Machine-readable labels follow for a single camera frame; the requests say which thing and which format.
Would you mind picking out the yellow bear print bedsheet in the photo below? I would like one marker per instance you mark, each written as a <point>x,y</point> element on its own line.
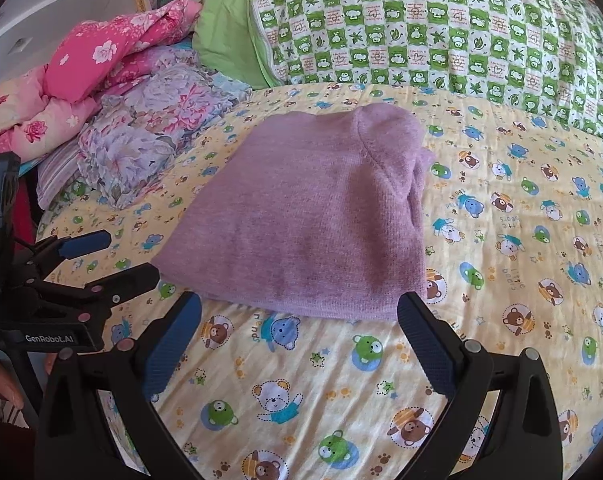
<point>481,260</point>

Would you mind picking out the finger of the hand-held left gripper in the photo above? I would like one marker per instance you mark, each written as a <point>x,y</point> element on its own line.
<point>83,246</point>
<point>126,280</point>

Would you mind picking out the striped purple cloth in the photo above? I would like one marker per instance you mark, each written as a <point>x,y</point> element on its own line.
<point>56,175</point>

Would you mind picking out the pink floral quilt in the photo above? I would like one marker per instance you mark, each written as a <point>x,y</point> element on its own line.
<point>81,65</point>

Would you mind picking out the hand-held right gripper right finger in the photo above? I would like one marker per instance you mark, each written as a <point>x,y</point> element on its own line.
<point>426,345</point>

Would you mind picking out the green frog print quilt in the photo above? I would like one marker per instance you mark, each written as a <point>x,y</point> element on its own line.
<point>456,25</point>

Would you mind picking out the purple floral folded cloth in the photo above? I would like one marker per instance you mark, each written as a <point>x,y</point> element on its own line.
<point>156,115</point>

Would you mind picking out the purple knit sweater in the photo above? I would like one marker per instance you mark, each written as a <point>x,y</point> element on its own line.
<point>301,220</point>

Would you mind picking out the light green pillow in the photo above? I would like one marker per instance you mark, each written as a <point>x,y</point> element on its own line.
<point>226,30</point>

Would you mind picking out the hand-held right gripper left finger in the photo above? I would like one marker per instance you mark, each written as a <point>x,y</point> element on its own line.
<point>174,345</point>

